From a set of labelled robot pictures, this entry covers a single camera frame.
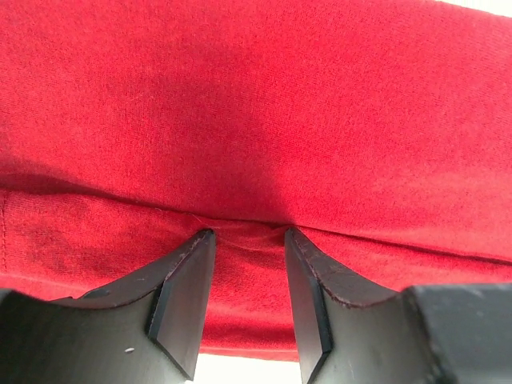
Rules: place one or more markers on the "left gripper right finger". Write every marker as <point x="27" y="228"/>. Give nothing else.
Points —
<point x="348" y="329"/>

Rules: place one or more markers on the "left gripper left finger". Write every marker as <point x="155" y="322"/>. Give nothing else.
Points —
<point x="178" y="286"/>

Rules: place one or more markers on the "red t shirt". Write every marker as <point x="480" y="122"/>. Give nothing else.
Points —
<point x="381" y="129"/>

